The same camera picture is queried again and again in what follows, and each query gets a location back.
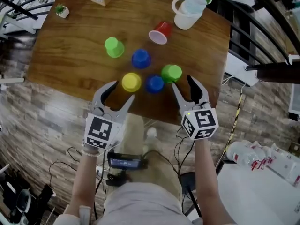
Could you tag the blue paper cup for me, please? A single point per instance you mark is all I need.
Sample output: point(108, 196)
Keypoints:
point(154, 83)
point(140, 58)

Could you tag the pale blue plant vase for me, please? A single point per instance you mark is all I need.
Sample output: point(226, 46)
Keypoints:
point(193, 3)

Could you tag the small black monitor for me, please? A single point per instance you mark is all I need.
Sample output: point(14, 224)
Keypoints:
point(126, 161)

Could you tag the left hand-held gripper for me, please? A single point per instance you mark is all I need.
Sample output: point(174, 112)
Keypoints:
point(100, 128)

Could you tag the black round stand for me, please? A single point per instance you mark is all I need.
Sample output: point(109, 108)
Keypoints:
point(187, 180)

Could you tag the pack of water bottles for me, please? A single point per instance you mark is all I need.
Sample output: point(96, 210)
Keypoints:
point(246, 155)

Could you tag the white rail bracket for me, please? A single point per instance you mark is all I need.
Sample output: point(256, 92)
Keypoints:
point(290, 59)

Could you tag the red paper cup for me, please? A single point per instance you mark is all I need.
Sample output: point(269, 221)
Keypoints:
point(162, 29)

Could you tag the dark wooden post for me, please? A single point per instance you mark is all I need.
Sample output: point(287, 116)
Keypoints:
point(279, 73)

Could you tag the green paper cup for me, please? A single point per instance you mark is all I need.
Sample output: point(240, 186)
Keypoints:
point(171, 72)
point(113, 47)

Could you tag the person's beige trousers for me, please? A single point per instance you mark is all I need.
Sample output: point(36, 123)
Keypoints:
point(152, 167)

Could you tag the grey black chair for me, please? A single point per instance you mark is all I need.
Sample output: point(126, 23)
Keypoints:
point(23, 203)

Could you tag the white power strip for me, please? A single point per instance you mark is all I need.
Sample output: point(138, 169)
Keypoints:
point(99, 170)

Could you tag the person's light shirt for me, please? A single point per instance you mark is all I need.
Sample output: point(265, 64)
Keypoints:
point(140, 205)

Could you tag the small potted plant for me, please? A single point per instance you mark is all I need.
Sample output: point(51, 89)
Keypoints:
point(62, 11)

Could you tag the white pitcher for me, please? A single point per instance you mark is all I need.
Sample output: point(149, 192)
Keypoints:
point(185, 20)

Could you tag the yellow black striped tape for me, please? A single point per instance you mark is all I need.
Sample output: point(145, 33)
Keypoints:
point(235, 118)

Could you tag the grey wristband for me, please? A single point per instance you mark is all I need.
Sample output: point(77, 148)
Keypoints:
point(90, 146)

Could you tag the person's white shoe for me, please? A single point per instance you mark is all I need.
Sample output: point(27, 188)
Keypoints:
point(151, 132)

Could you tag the white base panel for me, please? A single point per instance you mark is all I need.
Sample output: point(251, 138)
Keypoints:
point(241, 71)

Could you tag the person's left forearm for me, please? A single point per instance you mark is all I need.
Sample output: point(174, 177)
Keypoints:
point(83, 184)

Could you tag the yellow paper cup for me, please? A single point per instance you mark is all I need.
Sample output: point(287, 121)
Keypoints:
point(131, 82)

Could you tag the white table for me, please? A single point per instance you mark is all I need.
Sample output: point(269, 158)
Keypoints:
point(253, 196)

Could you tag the black monitor mount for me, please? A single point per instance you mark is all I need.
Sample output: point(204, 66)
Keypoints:
point(117, 178)

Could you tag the pile of white packets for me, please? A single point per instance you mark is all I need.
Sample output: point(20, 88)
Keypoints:
point(286, 158)

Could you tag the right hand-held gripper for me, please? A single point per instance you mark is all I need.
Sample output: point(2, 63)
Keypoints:
point(201, 121)

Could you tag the person's right forearm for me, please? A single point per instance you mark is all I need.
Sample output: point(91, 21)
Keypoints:
point(208, 172)

